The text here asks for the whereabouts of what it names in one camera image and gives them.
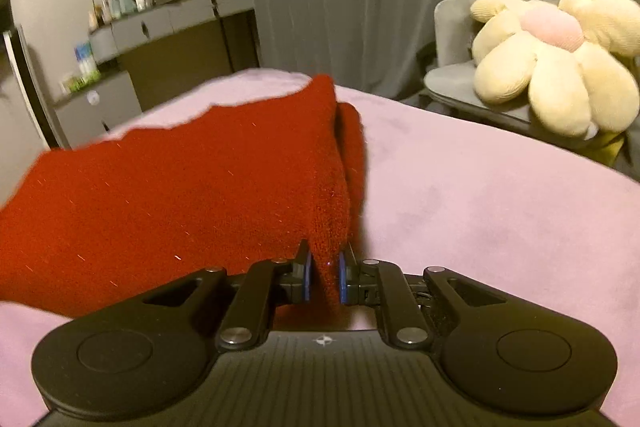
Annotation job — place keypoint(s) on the green packets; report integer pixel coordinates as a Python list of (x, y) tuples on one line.
[(79, 84)]

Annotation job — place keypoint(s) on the cream flower plush pillow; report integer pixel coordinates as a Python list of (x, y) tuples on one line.
[(550, 67)]

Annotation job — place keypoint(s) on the red knit coat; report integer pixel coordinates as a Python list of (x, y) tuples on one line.
[(175, 197)]

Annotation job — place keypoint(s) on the grey upholstered chair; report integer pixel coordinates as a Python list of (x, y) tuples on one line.
[(450, 72)]

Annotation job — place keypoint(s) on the grey vanity desk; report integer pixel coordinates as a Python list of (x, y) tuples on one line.
[(175, 42)]

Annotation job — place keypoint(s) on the row of cosmetic bottles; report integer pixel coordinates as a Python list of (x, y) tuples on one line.
[(120, 7)]

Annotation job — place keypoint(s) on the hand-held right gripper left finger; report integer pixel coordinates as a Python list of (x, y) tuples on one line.
[(307, 278)]

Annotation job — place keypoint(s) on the blue white wipes pack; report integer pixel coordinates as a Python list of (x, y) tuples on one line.
[(86, 59)]

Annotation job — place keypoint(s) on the pink plush blanket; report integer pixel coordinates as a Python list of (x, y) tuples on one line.
[(475, 217)]

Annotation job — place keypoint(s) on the grey bedside cabinet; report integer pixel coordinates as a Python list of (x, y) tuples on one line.
[(100, 112)]

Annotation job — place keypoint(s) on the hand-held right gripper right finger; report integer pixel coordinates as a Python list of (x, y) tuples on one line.
[(343, 282)]

